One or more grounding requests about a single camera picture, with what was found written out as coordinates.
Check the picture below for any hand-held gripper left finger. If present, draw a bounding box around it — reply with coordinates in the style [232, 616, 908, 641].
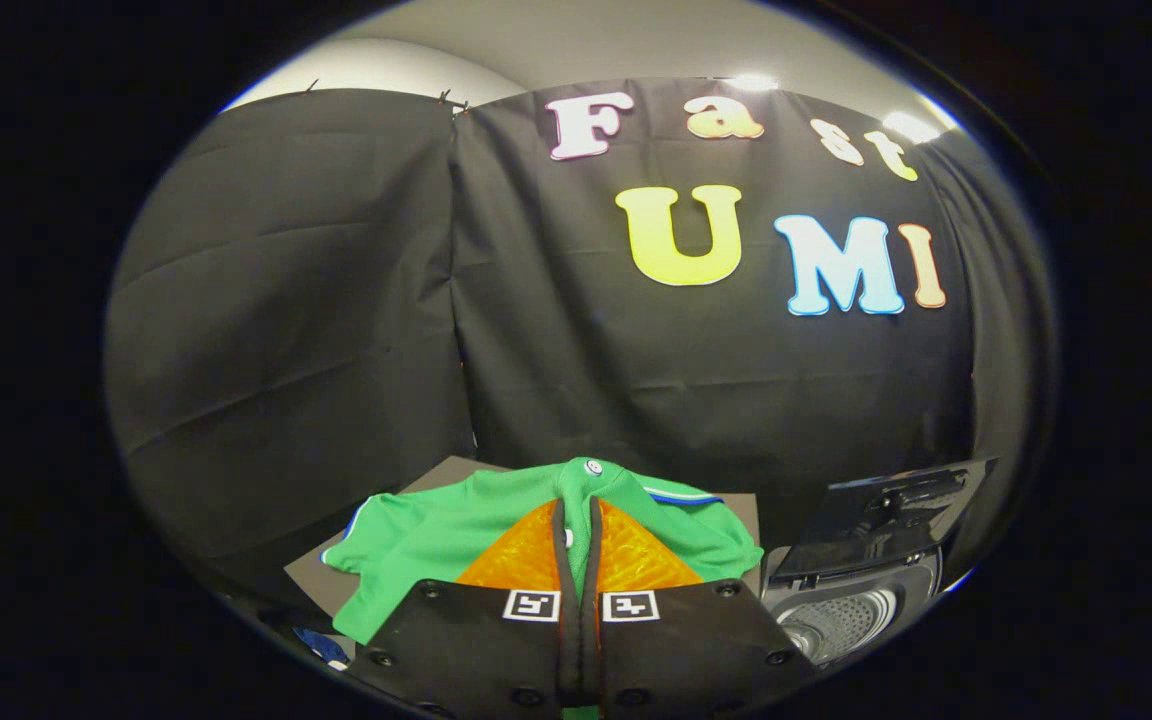
[346, 497, 587, 716]

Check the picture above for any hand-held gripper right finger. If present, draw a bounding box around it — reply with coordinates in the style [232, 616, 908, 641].
[581, 497, 817, 716]

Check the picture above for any green polo shirt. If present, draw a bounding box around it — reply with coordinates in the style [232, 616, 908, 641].
[321, 458, 765, 646]

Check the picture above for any dark grey washing machine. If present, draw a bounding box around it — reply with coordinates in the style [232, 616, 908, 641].
[761, 458, 999, 669]

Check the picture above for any grey cabinet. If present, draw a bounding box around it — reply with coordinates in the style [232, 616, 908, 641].
[284, 456, 762, 641]

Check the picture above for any black backdrop cloth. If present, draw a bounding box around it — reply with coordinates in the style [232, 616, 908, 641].
[104, 78, 1057, 601]

